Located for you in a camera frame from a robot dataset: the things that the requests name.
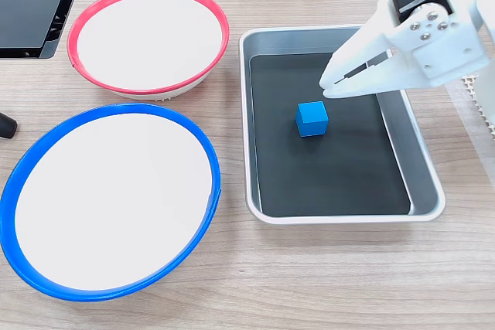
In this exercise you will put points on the blue cube block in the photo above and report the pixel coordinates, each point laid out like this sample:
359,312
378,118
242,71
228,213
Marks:
311,119

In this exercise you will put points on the silver metal tray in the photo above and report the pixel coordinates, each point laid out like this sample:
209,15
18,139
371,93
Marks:
270,38

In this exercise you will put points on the black tray liner mat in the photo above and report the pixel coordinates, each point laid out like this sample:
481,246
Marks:
328,175

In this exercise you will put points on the red rimmed white dish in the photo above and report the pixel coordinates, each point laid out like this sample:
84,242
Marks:
149,38

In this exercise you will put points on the blue rimmed white dish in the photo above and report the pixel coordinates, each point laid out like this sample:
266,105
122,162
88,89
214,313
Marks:
112,202

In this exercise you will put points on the white mesh mat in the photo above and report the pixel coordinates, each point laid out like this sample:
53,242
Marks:
468,83

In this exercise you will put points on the black flat panel device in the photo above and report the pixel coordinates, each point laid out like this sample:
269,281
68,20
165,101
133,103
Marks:
27,9

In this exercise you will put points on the black cylindrical object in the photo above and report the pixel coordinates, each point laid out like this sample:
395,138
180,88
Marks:
7,125

